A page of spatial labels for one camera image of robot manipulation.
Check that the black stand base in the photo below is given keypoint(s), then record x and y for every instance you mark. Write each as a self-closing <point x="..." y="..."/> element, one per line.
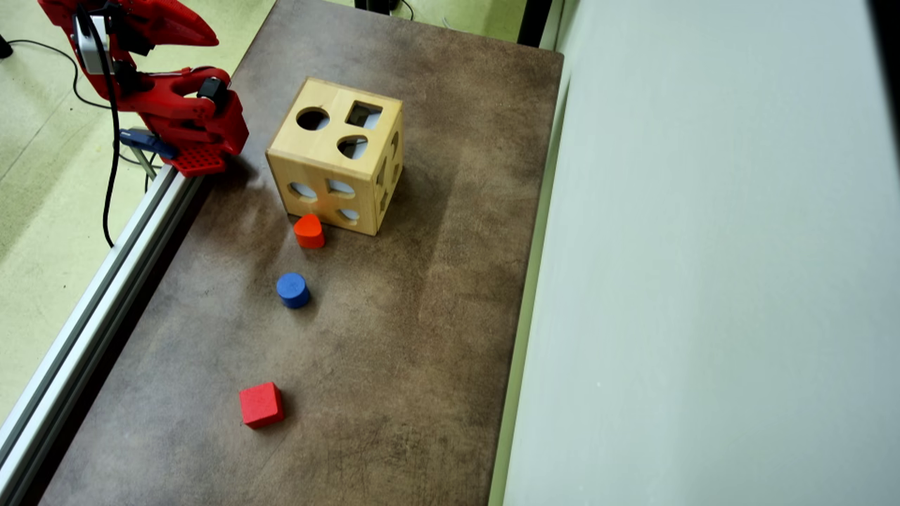
<point x="376" y="5"/>

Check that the wooden shape sorter box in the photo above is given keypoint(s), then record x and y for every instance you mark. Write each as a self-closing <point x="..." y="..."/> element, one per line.
<point x="309" y="151"/>

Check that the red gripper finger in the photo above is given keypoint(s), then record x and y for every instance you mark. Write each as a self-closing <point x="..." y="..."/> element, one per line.
<point x="176" y="24"/>

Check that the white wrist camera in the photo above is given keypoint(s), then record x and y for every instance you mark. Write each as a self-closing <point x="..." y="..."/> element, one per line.
<point x="84" y="53"/>

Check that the red cube block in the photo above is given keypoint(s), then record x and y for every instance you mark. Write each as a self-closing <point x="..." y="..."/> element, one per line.
<point x="260" y="405"/>

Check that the black post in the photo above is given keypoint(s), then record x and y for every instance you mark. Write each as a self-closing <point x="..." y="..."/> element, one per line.
<point x="534" y="21"/>

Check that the red robot arm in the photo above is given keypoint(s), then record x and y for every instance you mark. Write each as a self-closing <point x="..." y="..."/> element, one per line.
<point x="169" y="105"/>

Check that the blue clamp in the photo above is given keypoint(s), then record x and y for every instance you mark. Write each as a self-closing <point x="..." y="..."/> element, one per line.
<point x="144" y="139"/>

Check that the aluminium profile rail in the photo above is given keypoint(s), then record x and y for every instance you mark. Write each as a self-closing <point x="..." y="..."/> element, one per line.
<point x="91" y="316"/>

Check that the blue cylinder block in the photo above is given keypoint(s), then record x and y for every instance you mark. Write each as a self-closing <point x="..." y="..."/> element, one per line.
<point x="292" y="288"/>

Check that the orange rounded triangle block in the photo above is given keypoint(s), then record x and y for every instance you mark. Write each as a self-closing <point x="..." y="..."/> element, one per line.
<point x="308" y="230"/>

